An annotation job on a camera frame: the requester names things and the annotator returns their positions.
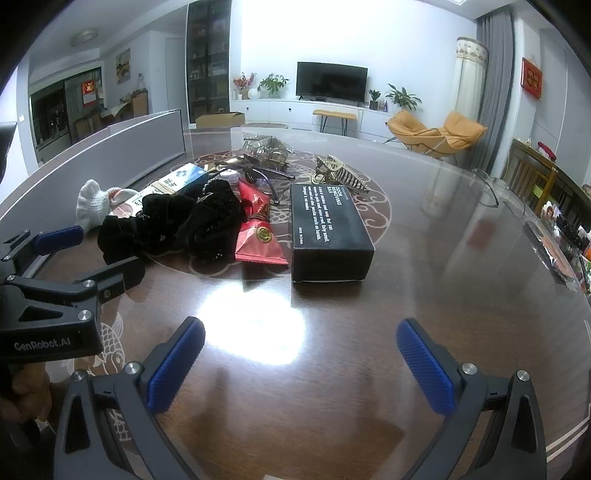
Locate small red snack packet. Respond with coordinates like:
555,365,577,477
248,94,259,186
236,179,271,217

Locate gold hair claw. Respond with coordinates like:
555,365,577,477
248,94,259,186
310,155,372,197

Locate dark glass bookcase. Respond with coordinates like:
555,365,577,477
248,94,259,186
186,0,232,124

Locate black cardboard box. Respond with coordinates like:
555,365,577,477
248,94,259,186
289,183,375,283

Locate dark framed glasses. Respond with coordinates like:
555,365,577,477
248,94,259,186
240,164,296,206

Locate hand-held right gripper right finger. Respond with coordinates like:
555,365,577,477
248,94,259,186
397,318,548,480

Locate person's left hand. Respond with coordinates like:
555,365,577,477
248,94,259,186
0,362,52,423

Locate silver gold hair clip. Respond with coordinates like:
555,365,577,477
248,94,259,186
241,134,294,168

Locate orange lounge chair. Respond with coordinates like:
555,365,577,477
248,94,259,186
434,111,489,160
387,110,444,151

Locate black television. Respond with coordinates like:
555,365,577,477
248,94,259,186
296,61,369,102

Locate black velvet scrunchie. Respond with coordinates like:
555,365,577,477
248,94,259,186
97,194,195,265
178,180,247,264

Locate white storage box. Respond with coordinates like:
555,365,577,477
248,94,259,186
0,109,188,241

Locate brown cardboard carton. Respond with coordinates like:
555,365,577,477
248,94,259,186
196,112,245,129

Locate grey curtain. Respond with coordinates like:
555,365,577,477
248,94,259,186
475,11,515,178

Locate framed wall picture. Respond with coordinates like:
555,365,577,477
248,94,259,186
115,48,131,85

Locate orange topped bench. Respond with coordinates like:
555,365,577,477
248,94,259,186
312,109,358,137

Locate blue white ointment box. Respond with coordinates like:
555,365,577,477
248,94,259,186
122,162,209,217

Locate red flower bouquet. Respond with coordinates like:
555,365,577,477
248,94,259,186
233,72,257,100

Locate white knitted item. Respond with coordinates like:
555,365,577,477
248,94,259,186
76,180,116,229

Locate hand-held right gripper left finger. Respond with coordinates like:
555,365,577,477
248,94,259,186
54,316,206,480

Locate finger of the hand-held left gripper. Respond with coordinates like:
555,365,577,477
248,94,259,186
0,256,146,330
0,226,85,278

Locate red wall hanging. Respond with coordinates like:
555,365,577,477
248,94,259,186
521,56,543,100

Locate bushy green potted plant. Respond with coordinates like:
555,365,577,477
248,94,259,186
257,74,289,99

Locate tall leafy potted plant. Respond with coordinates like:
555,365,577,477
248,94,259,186
385,84,422,113

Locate large red snack packet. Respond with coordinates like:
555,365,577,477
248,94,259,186
235,215,289,267

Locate dark wooden chair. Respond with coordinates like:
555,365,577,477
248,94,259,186
501,138,591,217

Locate white television cabinet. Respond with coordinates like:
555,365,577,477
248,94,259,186
229,97,402,139

